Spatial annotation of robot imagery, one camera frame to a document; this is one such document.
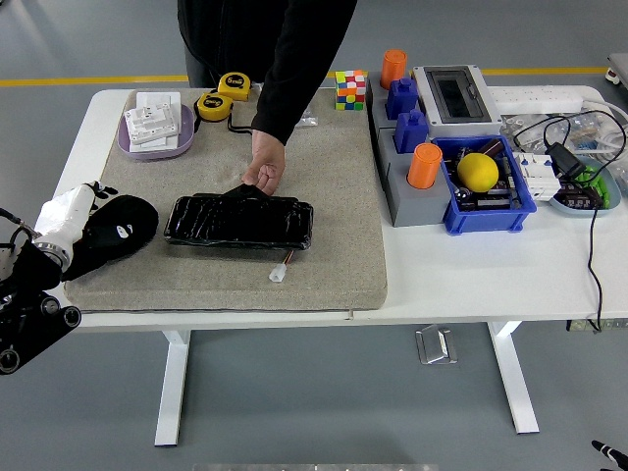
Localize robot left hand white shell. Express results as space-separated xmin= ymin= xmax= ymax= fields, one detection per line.
xmin=32 ymin=180 xmax=120 ymax=243

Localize person's left hand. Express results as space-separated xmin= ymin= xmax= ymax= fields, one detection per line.
xmin=240 ymin=132 xmax=287 ymax=196

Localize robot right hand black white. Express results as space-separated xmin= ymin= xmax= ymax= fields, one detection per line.
xmin=591 ymin=439 xmax=628 ymax=471

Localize small clear plastic bag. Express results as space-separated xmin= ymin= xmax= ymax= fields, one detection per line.
xmin=295 ymin=103 xmax=319 ymax=129

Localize yellow tape measure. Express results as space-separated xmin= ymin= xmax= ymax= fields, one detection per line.
xmin=217 ymin=72 xmax=253 ymax=102
xmin=193 ymin=92 xmax=235 ymax=123

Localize purple oval tray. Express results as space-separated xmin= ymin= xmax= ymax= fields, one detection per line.
xmin=117 ymin=103 xmax=196 ymax=162

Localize grey-brown mat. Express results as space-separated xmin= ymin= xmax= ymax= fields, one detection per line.
xmin=63 ymin=87 xmax=390 ymax=315

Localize colourful puzzle cube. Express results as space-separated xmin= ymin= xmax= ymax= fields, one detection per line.
xmin=335 ymin=69 xmax=368 ymax=111

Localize grey block holder base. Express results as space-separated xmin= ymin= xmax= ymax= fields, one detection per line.
xmin=376 ymin=128 xmax=453 ymax=228
xmin=366 ymin=71 xmax=399 ymax=132

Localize white table leg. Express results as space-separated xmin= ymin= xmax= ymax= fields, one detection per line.
xmin=154 ymin=329 xmax=191 ymax=447
xmin=487 ymin=321 xmax=541 ymax=436

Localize person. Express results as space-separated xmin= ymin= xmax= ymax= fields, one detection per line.
xmin=177 ymin=0 xmax=359 ymax=147

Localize under-table socket strip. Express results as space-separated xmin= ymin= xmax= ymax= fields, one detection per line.
xmin=566 ymin=318 xmax=628 ymax=334

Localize blue stepped block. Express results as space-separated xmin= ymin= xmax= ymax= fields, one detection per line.
xmin=386 ymin=77 xmax=420 ymax=121
xmin=393 ymin=109 xmax=430 ymax=155

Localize orange cylinder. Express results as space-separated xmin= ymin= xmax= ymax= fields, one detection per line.
xmin=381 ymin=48 xmax=409 ymax=90
xmin=406 ymin=142 xmax=444 ymax=189

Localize yellow ball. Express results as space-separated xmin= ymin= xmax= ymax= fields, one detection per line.
xmin=456 ymin=152 xmax=500 ymax=192

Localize blue plastic bin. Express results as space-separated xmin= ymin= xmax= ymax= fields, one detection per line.
xmin=431 ymin=135 xmax=538 ymax=236

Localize dark circuit boards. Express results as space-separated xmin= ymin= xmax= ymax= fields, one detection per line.
xmin=448 ymin=138 xmax=522 ymax=211

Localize clear bag of rings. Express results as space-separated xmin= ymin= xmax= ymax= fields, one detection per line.
xmin=499 ymin=113 xmax=547 ymax=149

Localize black terminal block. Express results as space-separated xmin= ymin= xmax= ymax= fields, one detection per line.
xmin=558 ymin=182 xmax=605 ymax=211

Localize white circuit breaker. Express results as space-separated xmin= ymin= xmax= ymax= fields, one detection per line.
xmin=512 ymin=150 xmax=562 ymax=201

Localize light blue dish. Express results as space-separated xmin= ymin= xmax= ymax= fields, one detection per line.
xmin=548 ymin=157 xmax=622 ymax=218

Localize green terminal connector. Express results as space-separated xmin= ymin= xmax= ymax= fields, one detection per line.
xmin=571 ymin=165 xmax=612 ymax=210

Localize white power strip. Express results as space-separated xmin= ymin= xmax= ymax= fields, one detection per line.
xmin=485 ymin=85 xmax=585 ymax=113

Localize black power adapter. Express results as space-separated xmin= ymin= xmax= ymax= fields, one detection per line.
xmin=545 ymin=141 xmax=588 ymax=178

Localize clear bag of blue parts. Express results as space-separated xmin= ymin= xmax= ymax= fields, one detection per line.
xmin=561 ymin=113 xmax=620 ymax=154

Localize white device with red mark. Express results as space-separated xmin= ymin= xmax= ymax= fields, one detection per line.
xmin=605 ymin=51 xmax=628 ymax=85

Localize black tape measure strap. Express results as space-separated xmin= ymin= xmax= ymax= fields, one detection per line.
xmin=225 ymin=113 xmax=257 ymax=137

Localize white wire connector plug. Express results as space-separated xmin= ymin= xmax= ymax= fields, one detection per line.
xmin=268 ymin=248 xmax=294 ymax=282

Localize white flat switch plate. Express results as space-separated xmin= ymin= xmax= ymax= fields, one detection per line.
xmin=134 ymin=91 xmax=181 ymax=112
xmin=128 ymin=132 xmax=180 ymax=152

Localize white switch back module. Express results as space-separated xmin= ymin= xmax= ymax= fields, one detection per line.
xmin=123 ymin=103 xmax=180 ymax=145

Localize grey electrical enclosure box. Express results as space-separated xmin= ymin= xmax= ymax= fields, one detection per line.
xmin=410 ymin=64 xmax=503 ymax=138

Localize silver metal floor bracket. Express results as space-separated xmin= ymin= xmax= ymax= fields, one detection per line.
xmin=415 ymin=323 xmax=459 ymax=365

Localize black cable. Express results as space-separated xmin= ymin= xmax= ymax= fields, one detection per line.
xmin=512 ymin=108 xmax=628 ymax=335

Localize white cable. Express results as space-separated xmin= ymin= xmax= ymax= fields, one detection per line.
xmin=581 ymin=95 xmax=628 ymax=149

